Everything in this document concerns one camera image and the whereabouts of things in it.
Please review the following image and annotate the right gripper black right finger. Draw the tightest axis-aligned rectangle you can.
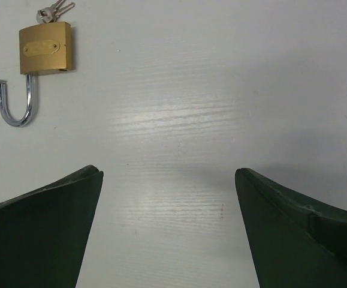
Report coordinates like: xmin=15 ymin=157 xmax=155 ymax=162
xmin=235 ymin=168 xmax=347 ymax=287

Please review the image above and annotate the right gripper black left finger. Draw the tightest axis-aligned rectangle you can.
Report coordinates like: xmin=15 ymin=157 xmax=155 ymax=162
xmin=0 ymin=165 xmax=104 ymax=287

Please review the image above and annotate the brass padlock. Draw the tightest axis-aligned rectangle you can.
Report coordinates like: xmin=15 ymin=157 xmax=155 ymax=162
xmin=0 ymin=22 xmax=74 ymax=127

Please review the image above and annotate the silver key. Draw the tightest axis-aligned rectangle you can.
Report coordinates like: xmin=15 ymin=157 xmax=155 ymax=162
xmin=36 ymin=0 xmax=75 ymax=24

